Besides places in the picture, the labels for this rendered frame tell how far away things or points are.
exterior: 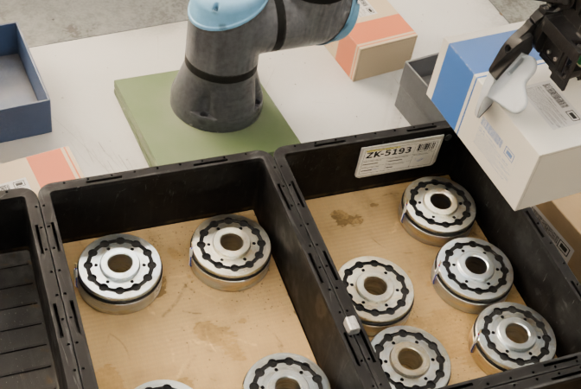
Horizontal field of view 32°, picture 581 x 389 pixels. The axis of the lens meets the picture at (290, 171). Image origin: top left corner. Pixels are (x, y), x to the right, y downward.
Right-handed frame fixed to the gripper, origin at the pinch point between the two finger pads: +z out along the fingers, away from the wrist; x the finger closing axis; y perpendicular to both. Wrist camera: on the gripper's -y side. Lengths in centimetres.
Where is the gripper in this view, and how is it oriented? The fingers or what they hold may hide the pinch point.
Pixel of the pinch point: (526, 99)
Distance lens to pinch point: 118.0
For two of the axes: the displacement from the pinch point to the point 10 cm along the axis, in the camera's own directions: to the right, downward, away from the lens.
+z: -1.3, 6.8, 7.2
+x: 9.0, -2.2, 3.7
